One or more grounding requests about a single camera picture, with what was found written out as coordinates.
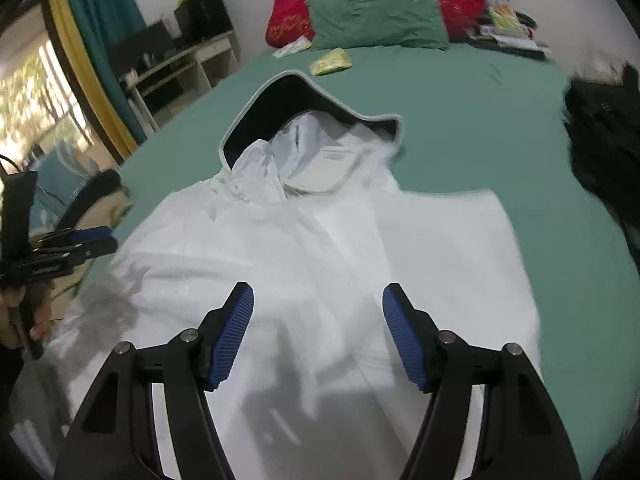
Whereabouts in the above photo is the black clothing pile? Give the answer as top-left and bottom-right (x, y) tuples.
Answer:
(562, 62), (640, 286)

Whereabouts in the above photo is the green pillow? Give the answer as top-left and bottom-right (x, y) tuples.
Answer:
(306, 0), (450, 52)

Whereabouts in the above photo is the white shelf unit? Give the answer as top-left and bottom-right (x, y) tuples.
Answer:
(119, 30), (242, 133)

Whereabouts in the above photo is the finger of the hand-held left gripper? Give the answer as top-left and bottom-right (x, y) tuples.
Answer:
(12, 239), (119, 282)
(32, 226), (113, 252)

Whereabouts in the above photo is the pile of packets and papers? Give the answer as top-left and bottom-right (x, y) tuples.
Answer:
(467, 2), (553, 62)

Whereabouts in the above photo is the bed with green sheet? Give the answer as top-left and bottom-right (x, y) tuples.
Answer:
(10, 42), (640, 480)

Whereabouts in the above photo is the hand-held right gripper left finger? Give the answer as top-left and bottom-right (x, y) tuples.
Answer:
(52, 281), (255, 480)

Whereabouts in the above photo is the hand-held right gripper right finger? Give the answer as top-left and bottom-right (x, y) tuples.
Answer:
(382, 283), (583, 480)

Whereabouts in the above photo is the white packet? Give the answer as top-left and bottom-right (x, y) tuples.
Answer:
(272, 37), (314, 59)

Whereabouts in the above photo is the black box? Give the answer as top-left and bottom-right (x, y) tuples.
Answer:
(107, 20), (174, 77)
(172, 0), (236, 42)

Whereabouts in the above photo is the red patterned pillow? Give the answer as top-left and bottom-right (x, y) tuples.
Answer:
(265, 0), (488, 47)

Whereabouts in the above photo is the yellow curtain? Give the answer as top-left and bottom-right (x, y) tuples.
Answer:
(45, 0), (140, 162)

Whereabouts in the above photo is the window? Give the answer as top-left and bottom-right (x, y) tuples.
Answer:
(0, 42), (98, 166)

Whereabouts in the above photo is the teal curtain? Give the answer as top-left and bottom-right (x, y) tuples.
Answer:
(59, 0), (149, 147)

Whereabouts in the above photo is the white pillowcase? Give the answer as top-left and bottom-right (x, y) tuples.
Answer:
(10, 67), (545, 480)

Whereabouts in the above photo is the yellow packet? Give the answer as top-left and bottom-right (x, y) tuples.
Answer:
(309, 48), (354, 76)

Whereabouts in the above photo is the person's left hand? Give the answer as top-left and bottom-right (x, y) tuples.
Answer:
(0, 280), (55, 347)

